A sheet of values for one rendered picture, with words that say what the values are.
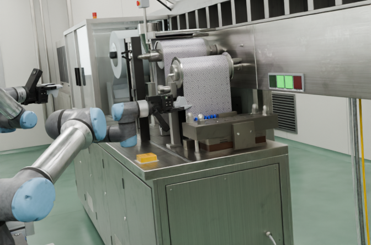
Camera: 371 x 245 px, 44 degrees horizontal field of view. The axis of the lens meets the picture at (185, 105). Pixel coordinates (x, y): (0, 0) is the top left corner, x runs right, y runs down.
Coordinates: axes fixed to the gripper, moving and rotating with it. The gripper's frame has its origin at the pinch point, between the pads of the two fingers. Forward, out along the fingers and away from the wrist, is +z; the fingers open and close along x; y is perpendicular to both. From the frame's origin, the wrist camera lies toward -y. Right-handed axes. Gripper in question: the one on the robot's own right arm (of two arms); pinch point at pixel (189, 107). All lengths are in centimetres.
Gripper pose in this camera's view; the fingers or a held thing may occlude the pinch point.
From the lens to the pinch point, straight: 208.9
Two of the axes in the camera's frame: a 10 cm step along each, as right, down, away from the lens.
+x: -3.7, -0.8, 9.3
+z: 9.3, -1.2, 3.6
